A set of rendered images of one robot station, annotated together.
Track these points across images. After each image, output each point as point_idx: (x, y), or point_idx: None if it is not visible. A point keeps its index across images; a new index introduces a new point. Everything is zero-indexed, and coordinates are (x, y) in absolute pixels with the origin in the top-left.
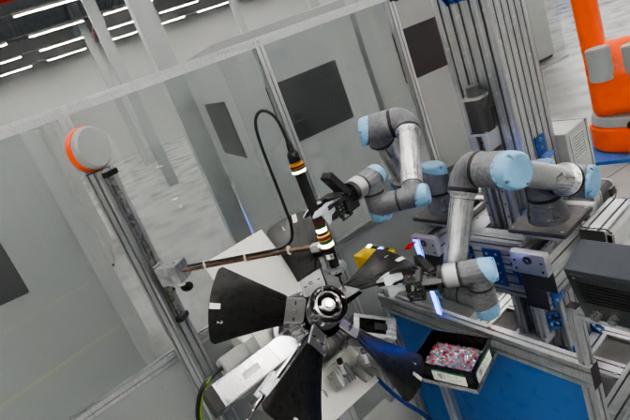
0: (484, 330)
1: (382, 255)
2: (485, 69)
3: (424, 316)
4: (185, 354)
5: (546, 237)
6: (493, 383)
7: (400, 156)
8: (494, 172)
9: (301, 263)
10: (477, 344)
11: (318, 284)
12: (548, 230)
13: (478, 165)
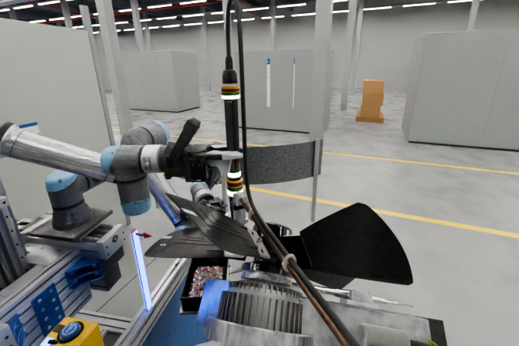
0: (177, 269)
1: (160, 247)
2: None
3: (137, 337)
4: None
5: (96, 225)
6: (176, 322)
7: (70, 152)
8: (166, 131)
9: (245, 238)
10: (191, 271)
11: (256, 237)
12: (98, 216)
13: (155, 130)
